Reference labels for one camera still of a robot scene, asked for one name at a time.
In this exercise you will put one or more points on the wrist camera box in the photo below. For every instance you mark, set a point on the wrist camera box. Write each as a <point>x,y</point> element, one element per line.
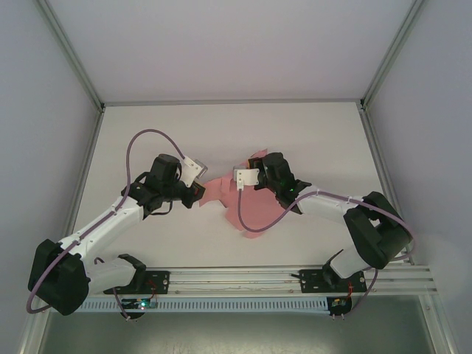
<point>191,169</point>
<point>247,177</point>

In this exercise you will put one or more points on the grey metal panel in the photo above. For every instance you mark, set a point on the grey metal panel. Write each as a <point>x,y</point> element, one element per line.
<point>236,335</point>

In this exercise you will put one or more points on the pink paper box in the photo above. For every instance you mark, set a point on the pink paper box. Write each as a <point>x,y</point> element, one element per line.
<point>254,210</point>

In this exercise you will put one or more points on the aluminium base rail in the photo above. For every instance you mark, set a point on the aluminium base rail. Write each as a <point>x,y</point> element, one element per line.
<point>239,282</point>

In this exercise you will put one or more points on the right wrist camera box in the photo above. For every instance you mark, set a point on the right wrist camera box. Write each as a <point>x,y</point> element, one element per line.
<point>247,177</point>

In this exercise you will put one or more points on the aluminium lower frame bar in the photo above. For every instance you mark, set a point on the aluminium lower frame bar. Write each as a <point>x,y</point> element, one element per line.
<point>31,339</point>
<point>439,324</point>

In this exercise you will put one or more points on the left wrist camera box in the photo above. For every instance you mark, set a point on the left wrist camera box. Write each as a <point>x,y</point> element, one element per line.
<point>191,169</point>

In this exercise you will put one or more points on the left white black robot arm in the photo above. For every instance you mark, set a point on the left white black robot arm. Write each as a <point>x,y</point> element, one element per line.
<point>107,217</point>

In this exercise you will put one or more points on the aluminium frame post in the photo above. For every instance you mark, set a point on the aluminium frame post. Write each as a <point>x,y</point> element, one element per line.
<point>391,55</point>
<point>72,55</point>

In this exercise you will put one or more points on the aluminium table side rail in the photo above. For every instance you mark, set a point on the aluminium table side rail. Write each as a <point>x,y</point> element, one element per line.
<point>91,147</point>
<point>374,147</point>

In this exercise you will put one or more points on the small green circuit board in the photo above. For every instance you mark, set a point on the small green circuit board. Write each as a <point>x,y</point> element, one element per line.
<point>142,304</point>
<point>339,303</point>

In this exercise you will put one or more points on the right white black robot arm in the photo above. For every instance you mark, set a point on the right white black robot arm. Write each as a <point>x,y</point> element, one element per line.
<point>324,206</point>

